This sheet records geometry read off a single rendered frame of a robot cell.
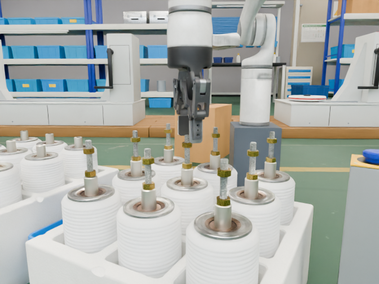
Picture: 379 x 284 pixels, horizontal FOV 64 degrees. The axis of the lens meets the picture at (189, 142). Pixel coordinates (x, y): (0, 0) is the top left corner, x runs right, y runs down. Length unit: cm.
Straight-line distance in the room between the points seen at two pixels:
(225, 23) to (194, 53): 600
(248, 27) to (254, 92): 18
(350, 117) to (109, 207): 236
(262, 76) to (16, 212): 71
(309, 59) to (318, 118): 438
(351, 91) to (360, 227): 236
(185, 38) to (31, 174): 50
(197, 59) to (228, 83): 831
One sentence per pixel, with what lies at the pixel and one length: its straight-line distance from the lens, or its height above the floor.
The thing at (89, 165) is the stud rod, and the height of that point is 30.
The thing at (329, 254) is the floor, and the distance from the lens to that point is 90.
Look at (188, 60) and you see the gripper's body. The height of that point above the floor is 47.
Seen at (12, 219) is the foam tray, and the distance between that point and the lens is 73.
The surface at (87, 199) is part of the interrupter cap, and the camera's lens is 51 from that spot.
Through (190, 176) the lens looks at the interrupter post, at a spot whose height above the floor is 27.
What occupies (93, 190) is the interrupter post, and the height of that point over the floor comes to 26.
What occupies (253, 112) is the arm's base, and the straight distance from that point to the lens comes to 94.
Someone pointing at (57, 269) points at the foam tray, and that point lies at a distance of 54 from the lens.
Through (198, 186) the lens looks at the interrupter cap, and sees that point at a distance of 54.
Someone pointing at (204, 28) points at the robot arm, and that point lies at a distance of 50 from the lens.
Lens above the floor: 44
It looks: 11 degrees down
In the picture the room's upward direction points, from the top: straight up
